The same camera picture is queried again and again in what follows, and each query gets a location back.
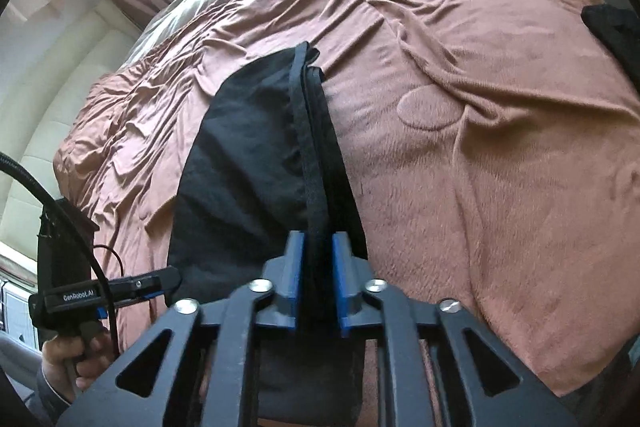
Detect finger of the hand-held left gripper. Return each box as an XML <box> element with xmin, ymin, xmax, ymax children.
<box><xmin>117</xmin><ymin>291</ymin><xmax>167</xmax><ymax>309</ymax></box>
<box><xmin>107</xmin><ymin>266</ymin><xmax>182</xmax><ymax>298</ymax></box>

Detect black pants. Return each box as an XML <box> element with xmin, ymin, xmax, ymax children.
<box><xmin>166</xmin><ymin>41</ymin><xmax>371</xmax><ymax>425</ymax></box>

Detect white bedside cabinet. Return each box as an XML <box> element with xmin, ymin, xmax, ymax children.
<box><xmin>0</xmin><ymin>252</ymin><xmax>47</xmax><ymax>350</ymax></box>

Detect thick black braided cable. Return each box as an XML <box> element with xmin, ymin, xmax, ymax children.
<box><xmin>0</xmin><ymin>151</ymin><xmax>122</xmax><ymax>355</ymax></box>

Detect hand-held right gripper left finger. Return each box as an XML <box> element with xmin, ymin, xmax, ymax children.
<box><xmin>57</xmin><ymin>231</ymin><xmax>307</xmax><ymax>427</ymax></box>

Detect thin black wire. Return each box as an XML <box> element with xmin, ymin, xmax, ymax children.
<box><xmin>92</xmin><ymin>245</ymin><xmax>127</xmax><ymax>280</ymax></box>

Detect white padded headboard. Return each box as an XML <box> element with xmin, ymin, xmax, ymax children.
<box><xmin>0</xmin><ymin>1</ymin><xmax>147</xmax><ymax>254</ymax></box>

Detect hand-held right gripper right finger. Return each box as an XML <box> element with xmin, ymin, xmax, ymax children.
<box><xmin>332</xmin><ymin>232</ymin><xmax>576</xmax><ymax>427</ymax></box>

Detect person's left forearm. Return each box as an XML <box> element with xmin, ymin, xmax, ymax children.
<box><xmin>34</xmin><ymin>363</ymin><xmax>77</xmax><ymax>410</ymax></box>

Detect brown fleece blanket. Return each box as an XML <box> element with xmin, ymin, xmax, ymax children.
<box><xmin>52</xmin><ymin>0</ymin><xmax>640</xmax><ymax>427</ymax></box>

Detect person's left hand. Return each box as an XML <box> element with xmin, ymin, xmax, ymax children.
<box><xmin>41</xmin><ymin>324</ymin><xmax>120</xmax><ymax>392</ymax></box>

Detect dark cloth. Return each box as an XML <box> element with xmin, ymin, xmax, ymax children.
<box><xmin>582</xmin><ymin>4</ymin><xmax>640</xmax><ymax>78</ymax></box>

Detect beige quilt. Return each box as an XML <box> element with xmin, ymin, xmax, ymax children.
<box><xmin>134</xmin><ymin>0</ymin><xmax>273</xmax><ymax>54</ymax></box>

